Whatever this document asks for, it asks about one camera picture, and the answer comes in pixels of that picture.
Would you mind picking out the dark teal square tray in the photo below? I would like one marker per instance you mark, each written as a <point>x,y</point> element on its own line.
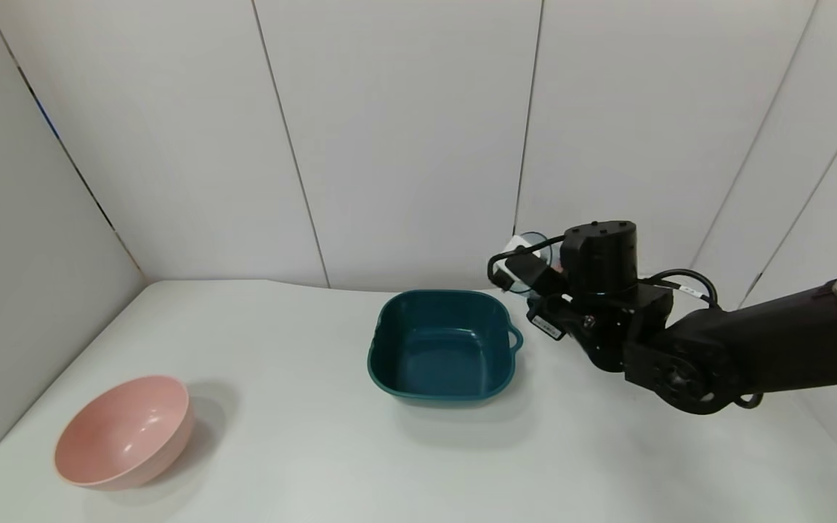
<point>440,363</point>

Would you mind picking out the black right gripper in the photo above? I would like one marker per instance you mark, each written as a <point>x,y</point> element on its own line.
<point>546,327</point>

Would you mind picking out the wrist camera box with mount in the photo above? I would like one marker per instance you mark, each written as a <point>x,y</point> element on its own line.
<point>516,270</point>

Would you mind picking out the pink plastic bowl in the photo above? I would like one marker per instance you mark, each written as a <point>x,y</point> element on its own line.
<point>119,436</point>

